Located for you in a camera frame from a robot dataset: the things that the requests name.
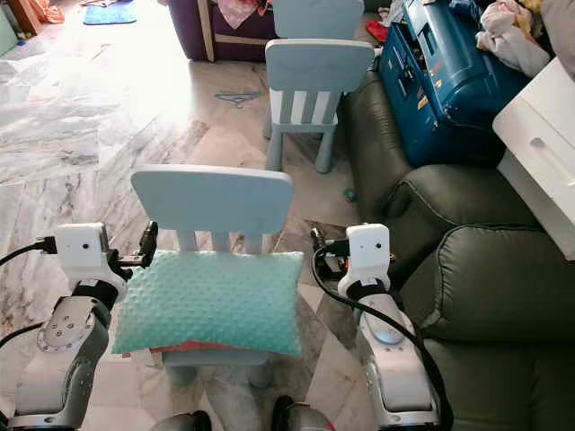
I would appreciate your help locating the teal dotted plush pillow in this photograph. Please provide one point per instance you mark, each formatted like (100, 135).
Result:
(207, 301)

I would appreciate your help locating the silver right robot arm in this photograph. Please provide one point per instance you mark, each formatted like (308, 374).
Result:
(400, 359)

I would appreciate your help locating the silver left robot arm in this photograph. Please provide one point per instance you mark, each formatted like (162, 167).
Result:
(65, 359)

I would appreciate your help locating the dark green leather sofa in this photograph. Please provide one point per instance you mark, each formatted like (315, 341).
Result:
(494, 287)

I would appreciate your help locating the small green floor object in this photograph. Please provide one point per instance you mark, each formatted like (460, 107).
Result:
(349, 193)

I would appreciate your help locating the light blue child chair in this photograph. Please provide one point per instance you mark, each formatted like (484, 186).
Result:
(211, 199)
(319, 65)
(317, 16)

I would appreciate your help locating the red seat pad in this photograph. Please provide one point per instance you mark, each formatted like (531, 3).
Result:
(189, 346)

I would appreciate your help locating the grey right robot leg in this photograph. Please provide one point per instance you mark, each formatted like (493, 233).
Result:
(310, 418)

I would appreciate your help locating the grey robot leg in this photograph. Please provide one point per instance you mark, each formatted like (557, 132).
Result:
(310, 418)
(178, 422)

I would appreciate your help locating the blue clothes hanger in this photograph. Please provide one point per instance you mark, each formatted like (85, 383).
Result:
(238, 97)

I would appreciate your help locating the grey left robot leg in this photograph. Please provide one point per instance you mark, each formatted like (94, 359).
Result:
(178, 422)

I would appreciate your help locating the blue hard suitcase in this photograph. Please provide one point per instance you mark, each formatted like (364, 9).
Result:
(449, 99)

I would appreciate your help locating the dark purple couch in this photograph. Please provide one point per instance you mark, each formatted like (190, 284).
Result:
(184, 27)

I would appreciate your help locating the red cloth item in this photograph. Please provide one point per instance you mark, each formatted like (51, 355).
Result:
(377, 30)

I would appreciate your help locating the blue floor mat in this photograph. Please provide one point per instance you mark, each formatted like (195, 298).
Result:
(110, 12)

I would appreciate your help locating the white drawer cabinet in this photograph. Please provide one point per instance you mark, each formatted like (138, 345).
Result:
(544, 144)

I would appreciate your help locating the brown wooden furniture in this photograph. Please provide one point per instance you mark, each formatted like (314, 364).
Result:
(25, 11)

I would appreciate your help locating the pile of pale clothes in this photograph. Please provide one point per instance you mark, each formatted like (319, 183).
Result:
(512, 36)

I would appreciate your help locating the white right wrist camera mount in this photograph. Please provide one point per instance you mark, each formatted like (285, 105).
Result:
(368, 253)

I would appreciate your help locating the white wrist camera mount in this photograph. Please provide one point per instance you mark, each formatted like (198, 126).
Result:
(368, 253)
(81, 251)

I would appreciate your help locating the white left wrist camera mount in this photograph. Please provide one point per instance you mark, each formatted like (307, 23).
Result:
(81, 251)

